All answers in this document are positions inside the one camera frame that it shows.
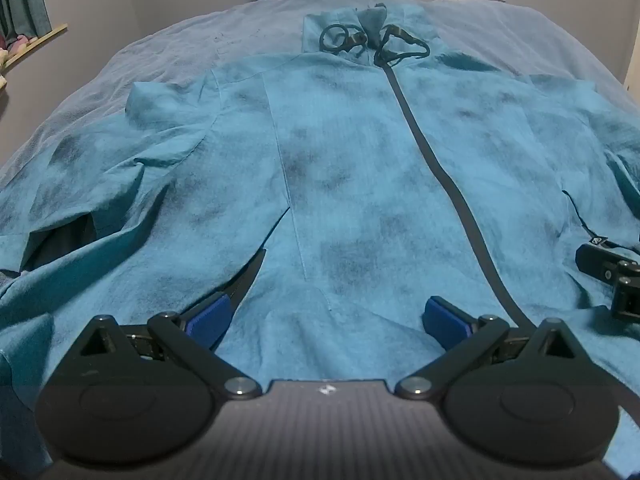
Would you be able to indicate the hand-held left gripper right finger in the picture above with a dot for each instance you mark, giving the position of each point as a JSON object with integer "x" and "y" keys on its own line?
{"x": 445, "y": 320}

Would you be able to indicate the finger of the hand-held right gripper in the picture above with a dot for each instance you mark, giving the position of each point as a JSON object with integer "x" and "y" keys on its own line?
{"x": 595, "y": 260}

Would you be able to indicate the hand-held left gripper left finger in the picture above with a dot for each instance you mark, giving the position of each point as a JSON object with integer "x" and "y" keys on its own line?
{"x": 210, "y": 321}

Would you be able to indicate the teal zip jacket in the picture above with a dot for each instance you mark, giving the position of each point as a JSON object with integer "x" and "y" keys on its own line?
{"x": 350, "y": 185}

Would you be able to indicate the grey-blue bed blanket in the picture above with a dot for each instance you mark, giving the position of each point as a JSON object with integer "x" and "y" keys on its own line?
{"x": 165, "y": 50}

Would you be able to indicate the wooden window sill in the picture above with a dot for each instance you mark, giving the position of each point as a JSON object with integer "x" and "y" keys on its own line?
{"x": 35, "y": 42}

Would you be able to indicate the pink plush toy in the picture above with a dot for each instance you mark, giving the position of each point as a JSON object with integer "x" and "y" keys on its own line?
{"x": 17, "y": 45}

